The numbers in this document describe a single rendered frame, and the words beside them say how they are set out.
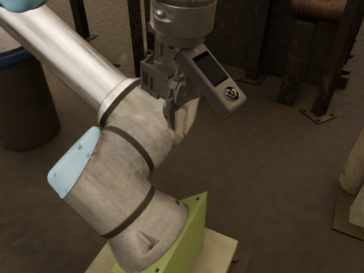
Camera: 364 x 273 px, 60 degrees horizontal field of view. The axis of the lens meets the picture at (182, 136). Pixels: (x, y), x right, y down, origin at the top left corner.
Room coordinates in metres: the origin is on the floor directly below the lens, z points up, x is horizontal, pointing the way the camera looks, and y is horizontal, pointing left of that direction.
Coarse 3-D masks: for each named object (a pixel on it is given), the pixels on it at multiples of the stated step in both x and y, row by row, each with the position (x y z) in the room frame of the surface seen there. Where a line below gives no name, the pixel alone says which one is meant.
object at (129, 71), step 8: (128, 0) 1.52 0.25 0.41; (136, 0) 1.53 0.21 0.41; (128, 8) 1.52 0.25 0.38; (136, 8) 1.53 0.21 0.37; (136, 16) 1.53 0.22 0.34; (136, 24) 1.53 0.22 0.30; (136, 32) 1.53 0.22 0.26; (136, 40) 1.53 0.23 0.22; (136, 48) 1.53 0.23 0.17; (136, 56) 1.52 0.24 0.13; (144, 56) 1.53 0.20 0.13; (136, 64) 1.52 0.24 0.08; (128, 72) 1.57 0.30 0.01; (136, 72) 1.52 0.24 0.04
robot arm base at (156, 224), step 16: (160, 192) 0.45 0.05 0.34; (144, 208) 0.39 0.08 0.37; (160, 208) 0.40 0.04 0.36; (176, 208) 0.41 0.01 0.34; (128, 224) 0.36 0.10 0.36; (144, 224) 0.36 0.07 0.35; (160, 224) 0.36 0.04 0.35; (176, 224) 0.37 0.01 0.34; (112, 240) 0.35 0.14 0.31; (128, 240) 0.34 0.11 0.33; (144, 240) 0.34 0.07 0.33; (160, 240) 0.34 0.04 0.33; (128, 256) 0.32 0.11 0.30; (144, 256) 0.31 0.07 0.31; (160, 256) 0.32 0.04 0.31; (128, 272) 0.31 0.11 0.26
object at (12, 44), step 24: (0, 48) 0.98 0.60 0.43; (24, 48) 1.01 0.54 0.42; (0, 72) 0.95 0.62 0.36; (24, 72) 1.00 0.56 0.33; (0, 96) 0.94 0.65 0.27; (24, 96) 0.98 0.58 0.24; (48, 96) 1.07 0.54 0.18; (0, 120) 0.94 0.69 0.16; (24, 120) 0.96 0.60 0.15; (48, 120) 1.03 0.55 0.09; (24, 144) 0.95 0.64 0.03
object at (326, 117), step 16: (352, 0) 1.19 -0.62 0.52; (352, 16) 1.17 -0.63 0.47; (336, 32) 1.20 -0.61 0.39; (352, 32) 1.17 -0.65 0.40; (336, 48) 1.18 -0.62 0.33; (336, 64) 1.16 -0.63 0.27; (336, 80) 1.18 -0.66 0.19; (320, 96) 1.18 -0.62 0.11; (304, 112) 1.20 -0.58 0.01; (320, 112) 1.16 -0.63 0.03
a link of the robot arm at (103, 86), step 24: (0, 24) 0.73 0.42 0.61; (24, 24) 0.70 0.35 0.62; (48, 24) 0.70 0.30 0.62; (48, 48) 0.66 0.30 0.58; (72, 48) 0.67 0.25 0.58; (72, 72) 0.63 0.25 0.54; (96, 72) 0.63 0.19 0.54; (120, 72) 0.66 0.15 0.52; (96, 96) 0.60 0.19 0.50; (120, 96) 0.58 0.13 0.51; (144, 96) 0.59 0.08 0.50; (120, 120) 0.54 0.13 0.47; (144, 120) 0.54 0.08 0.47; (144, 144) 0.49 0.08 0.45; (168, 144) 0.53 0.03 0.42
